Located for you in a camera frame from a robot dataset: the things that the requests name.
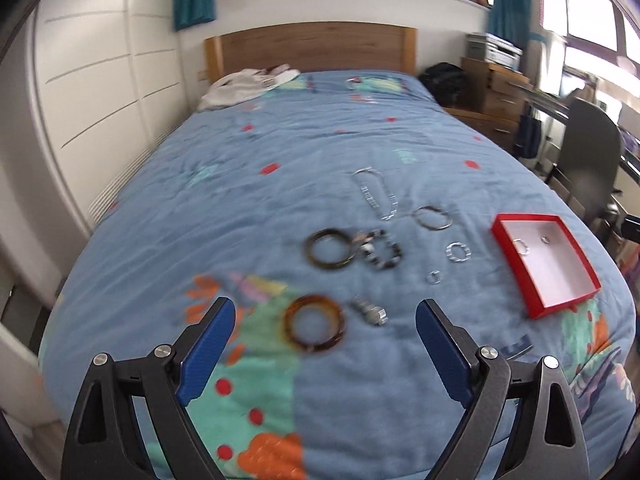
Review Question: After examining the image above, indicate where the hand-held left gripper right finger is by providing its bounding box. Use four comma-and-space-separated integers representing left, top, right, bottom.
416, 299, 591, 480

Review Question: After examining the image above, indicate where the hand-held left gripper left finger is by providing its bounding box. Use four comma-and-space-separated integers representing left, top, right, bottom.
60, 297, 236, 480

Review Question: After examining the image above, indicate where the silver pendant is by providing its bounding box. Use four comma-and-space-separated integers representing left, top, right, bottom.
350, 296, 390, 327

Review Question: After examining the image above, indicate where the amber bangle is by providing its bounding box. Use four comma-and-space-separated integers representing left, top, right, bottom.
282, 294, 347, 353

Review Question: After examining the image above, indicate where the textured silver bracelet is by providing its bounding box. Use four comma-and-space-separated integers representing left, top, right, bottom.
444, 241, 472, 263

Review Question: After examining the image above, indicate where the thin silver bangle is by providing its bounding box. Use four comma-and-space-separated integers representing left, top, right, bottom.
412, 205, 453, 232

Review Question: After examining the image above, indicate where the beaded bracelet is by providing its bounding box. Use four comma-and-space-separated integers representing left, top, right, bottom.
357, 228, 405, 271

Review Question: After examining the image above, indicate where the red jewelry box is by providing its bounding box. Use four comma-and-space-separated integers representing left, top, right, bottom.
490, 213, 602, 320

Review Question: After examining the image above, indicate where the dark tortoiseshell bangle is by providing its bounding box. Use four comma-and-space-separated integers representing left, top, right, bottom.
302, 228, 358, 270

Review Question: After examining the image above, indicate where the silver chain necklace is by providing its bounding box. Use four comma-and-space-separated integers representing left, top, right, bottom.
350, 166, 401, 221

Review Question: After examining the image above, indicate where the low wooden bedside table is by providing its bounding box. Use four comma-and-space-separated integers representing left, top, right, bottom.
442, 105, 521, 153

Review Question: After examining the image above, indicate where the dark blue hanging bag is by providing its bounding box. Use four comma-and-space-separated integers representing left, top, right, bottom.
515, 105, 543, 158

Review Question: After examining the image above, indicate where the grey chair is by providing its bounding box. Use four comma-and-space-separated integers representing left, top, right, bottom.
545, 96, 625, 221

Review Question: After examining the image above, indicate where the white garment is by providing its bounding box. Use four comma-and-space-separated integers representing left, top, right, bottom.
197, 64, 301, 111

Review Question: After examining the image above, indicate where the black backpack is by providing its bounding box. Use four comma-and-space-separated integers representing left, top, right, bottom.
417, 62, 468, 108

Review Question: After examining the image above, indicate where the wooden drawer cabinet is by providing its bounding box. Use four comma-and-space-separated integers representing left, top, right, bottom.
460, 57, 533, 121

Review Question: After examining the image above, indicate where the grey desk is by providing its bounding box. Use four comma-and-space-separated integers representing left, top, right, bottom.
520, 80, 640, 191

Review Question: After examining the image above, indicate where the white wardrobe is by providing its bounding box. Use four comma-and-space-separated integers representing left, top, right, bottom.
0, 0, 187, 241

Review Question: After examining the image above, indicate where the grey printer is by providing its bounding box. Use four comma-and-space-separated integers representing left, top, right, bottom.
467, 32, 523, 68

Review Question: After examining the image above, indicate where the wooden headboard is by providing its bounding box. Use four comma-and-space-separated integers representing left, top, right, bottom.
204, 22, 418, 86

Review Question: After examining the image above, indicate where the window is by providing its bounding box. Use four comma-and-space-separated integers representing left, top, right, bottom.
542, 0, 640, 101

